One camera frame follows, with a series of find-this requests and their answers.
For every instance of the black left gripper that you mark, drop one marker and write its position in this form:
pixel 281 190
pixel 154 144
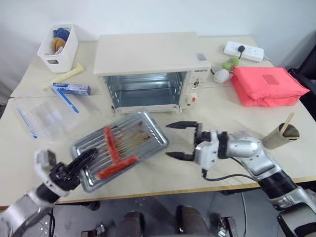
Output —
pixel 65 176

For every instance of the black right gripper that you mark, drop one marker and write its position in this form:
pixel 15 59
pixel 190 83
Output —
pixel 199 134

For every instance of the silver metal baking tray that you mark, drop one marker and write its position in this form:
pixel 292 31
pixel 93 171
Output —
pixel 153 134

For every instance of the glass toaster oven door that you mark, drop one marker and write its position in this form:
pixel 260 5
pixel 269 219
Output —
pixel 148 110

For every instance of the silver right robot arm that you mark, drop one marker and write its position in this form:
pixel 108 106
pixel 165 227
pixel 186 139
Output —
pixel 249 150

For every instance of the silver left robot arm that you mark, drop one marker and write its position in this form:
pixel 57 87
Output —
pixel 19 212

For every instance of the cream toaster oven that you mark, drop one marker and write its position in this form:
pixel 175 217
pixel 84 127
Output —
pixel 145 53

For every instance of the clear zip bag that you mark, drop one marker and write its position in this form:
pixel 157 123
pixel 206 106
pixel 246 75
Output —
pixel 47 118

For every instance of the blue toothbrush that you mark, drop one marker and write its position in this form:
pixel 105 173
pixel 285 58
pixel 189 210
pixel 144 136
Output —
pixel 69 101

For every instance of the blue white toothpaste box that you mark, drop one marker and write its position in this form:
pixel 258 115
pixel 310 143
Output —
pixel 72 88

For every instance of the white toy garlic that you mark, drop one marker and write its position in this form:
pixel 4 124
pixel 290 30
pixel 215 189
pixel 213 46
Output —
pixel 221 76

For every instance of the dark rounded shape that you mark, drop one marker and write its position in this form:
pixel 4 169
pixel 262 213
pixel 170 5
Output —
pixel 132 225
pixel 191 222

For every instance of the cream plastic stick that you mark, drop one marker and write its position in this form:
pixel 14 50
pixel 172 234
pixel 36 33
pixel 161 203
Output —
pixel 66 75

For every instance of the green toy vegetable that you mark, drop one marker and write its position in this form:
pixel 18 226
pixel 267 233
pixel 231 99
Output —
pixel 230 63

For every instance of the beige cardboard cup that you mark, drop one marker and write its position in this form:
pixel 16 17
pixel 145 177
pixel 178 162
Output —
pixel 276 140

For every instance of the red fabric bag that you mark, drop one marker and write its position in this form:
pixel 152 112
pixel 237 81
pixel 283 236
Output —
pixel 266 85

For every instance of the wooden chopsticks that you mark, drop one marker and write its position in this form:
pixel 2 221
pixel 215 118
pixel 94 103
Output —
pixel 287 123

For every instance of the black power plug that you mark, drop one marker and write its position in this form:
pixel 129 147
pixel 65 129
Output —
pixel 242 52

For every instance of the white plastic storage bin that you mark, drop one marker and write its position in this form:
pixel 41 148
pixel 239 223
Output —
pixel 63 55

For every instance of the white power strip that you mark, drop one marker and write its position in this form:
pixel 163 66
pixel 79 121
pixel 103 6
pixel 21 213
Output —
pixel 254 53

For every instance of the brown round sponge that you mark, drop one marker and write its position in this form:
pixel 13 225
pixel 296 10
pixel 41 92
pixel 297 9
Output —
pixel 58 44

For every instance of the blue cloth item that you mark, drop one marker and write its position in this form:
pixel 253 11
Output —
pixel 61 32

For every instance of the black chair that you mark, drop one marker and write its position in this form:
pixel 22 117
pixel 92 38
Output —
pixel 304 74

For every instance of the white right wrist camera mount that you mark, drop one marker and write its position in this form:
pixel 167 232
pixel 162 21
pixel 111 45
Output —
pixel 205 155

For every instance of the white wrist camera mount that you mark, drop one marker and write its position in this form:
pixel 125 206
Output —
pixel 40 158
pixel 205 155

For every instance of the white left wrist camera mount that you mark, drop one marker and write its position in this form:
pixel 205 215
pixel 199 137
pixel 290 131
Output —
pixel 40 158

